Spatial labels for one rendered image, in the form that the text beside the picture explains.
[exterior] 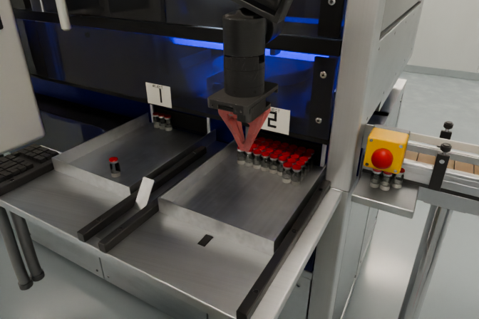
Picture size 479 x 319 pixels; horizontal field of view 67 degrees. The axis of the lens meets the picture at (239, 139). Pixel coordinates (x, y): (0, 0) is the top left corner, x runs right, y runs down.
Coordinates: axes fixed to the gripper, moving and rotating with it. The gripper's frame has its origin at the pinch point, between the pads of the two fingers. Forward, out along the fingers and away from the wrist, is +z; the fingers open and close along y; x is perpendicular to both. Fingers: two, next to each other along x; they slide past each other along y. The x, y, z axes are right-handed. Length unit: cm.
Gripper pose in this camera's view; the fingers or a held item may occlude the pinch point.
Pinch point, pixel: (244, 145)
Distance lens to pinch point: 56.4
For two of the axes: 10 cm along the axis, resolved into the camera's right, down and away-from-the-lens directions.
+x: -8.7, -2.2, 4.4
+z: 0.1, 8.8, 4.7
